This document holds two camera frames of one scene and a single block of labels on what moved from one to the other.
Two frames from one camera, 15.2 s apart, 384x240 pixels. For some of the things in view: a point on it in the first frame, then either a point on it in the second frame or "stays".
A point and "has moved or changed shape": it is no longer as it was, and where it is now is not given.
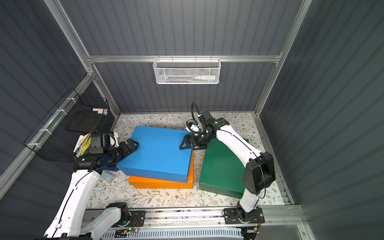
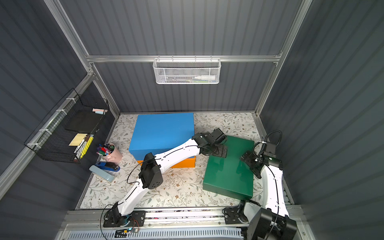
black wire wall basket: (59, 135) stays
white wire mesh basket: (186, 71) stays
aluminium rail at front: (209, 218) stays
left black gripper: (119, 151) to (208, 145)
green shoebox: (222, 170) stays
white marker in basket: (205, 77) stays
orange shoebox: (150, 182) to (187, 163)
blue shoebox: (158, 156) has moved or changed shape
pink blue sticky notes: (100, 111) stays
